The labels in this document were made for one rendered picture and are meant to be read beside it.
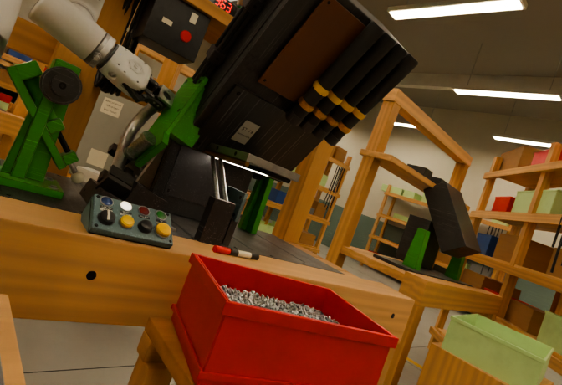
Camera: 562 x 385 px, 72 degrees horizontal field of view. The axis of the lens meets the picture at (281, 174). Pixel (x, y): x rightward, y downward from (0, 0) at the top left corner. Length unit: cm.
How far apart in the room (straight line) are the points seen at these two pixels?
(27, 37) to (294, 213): 112
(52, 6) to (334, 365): 86
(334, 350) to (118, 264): 39
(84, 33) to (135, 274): 53
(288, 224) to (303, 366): 111
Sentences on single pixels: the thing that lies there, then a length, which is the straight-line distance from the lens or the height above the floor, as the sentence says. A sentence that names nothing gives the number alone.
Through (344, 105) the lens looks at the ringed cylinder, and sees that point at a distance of 100.
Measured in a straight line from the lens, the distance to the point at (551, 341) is 334.
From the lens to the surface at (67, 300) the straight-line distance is 75.
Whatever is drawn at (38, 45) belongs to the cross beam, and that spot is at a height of 122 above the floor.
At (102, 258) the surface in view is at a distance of 73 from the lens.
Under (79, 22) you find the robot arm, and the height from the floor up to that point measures 126.
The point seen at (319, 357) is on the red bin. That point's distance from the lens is 64.
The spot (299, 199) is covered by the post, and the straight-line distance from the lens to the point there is 169.
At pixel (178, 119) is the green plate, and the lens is 96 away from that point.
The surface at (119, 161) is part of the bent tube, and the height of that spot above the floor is 101.
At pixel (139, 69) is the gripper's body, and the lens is 103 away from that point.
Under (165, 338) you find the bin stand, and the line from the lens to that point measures 68.
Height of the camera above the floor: 108
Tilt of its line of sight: 2 degrees up
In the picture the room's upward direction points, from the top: 21 degrees clockwise
